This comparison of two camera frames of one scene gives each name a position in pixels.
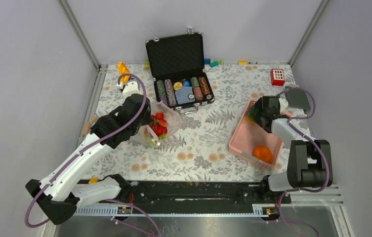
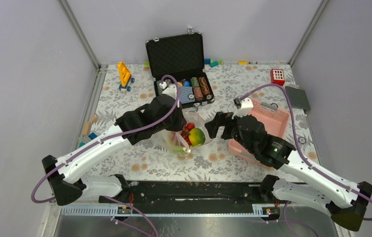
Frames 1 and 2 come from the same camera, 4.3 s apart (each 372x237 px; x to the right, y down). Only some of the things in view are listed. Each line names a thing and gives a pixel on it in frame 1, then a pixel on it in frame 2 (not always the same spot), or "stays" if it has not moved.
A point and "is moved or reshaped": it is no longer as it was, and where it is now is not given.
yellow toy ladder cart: (122, 69) stays
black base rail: (158, 193) stays
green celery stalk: (154, 141) -> (180, 150)
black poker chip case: (177, 64) stays
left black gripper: (148, 118) -> (182, 121)
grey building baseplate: (297, 98) stays
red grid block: (277, 77) stays
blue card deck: (182, 95) stays
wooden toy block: (86, 128) stays
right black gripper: (261, 101) -> (221, 119)
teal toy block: (214, 63) stays
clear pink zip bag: (164, 121) is moved or reshaped
